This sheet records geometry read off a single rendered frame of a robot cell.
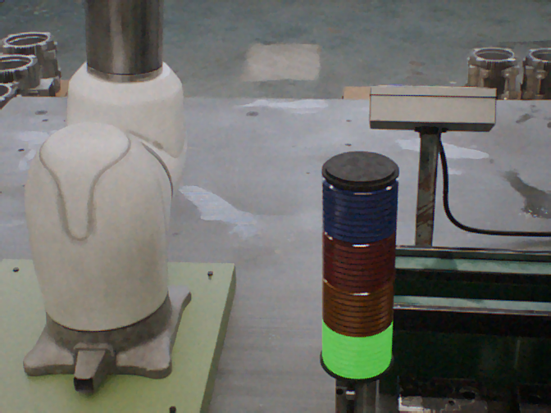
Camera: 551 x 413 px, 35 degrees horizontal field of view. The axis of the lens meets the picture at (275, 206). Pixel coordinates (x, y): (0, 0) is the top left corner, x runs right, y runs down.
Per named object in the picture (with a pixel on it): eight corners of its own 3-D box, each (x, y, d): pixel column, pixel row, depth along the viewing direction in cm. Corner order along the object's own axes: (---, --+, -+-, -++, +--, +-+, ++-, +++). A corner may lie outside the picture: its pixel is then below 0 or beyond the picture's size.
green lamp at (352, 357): (391, 340, 79) (393, 299, 77) (390, 383, 74) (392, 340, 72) (325, 337, 80) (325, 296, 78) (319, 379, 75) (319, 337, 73)
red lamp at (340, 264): (395, 255, 75) (397, 208, 73) (394, 294, 70) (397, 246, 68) (325, 251, 76) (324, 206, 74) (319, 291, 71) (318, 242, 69)
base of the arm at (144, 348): (10, 397, 104) (1, 360, 101) (62, 291, 123) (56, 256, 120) (163, 401, 102) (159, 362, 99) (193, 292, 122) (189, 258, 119)
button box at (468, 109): (490, 132, 126) (491, 95, 126) (496, 124, 119) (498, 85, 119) (369, 129, 128) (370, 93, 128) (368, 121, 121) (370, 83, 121)
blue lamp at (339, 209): (397, 208, 73) (399, 159, 71) (397, 246, 68) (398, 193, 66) (324, 206, 74) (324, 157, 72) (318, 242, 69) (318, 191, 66)
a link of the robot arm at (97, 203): (25, 333, 105) (-9, 167, 94) (63, 253, 121) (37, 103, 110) (161, 333, 104) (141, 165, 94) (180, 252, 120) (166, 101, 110)
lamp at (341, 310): (393, 299, 77) (395, 255, 75) (392, 340, 72) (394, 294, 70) (325, 296, 78) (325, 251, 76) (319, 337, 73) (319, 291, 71)
